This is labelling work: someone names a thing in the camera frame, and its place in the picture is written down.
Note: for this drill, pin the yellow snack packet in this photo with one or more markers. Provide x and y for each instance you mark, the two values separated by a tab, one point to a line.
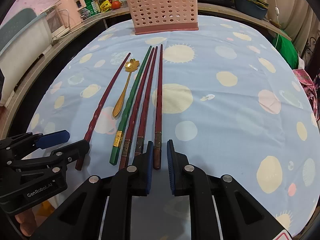
105	6

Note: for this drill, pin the dark red chopstick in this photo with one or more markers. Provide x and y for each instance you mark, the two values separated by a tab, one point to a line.
125	154
144	113
157	152

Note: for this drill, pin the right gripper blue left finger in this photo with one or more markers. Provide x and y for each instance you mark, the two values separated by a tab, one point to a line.
149	153

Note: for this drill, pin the pink perforated utensil basket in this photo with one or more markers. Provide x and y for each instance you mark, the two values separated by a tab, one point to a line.
155	16

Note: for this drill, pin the green canister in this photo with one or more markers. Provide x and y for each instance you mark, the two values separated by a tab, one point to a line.
92	8

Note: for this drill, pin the red tomato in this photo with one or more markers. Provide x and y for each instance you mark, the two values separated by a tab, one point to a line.
116	5

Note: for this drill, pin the green chopstick gold band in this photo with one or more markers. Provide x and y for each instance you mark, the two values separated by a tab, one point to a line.
125	115

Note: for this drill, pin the green plastic bag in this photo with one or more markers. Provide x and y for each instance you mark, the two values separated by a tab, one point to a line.
286	50

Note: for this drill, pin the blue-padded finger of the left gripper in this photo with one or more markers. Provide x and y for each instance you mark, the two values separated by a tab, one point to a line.
52	139

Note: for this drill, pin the beige hanging curtain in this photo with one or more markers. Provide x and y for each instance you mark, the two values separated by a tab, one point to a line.
296	18

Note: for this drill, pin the maroon chopstick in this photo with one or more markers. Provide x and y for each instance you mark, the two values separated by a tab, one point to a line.
102	101

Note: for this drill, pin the person's left hand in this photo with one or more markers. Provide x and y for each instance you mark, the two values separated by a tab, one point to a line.
27	222

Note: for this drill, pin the blue patterned tablecloth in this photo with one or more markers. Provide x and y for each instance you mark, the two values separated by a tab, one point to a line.
231	103

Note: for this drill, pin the white storage bin blue lid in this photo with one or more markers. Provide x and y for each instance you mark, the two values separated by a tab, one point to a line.
23	39

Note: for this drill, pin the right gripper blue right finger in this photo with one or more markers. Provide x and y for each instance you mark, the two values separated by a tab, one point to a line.
171	166

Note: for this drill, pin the pink floral bag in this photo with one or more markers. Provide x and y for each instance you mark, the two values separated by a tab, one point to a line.
309	89

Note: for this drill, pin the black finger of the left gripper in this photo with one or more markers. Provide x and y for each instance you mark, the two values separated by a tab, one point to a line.
72	152

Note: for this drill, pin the gold flower spoon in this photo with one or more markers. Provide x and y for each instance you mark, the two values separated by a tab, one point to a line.
130	67

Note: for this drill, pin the blue bowl with vegetables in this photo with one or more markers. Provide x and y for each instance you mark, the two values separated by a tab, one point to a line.
254	8

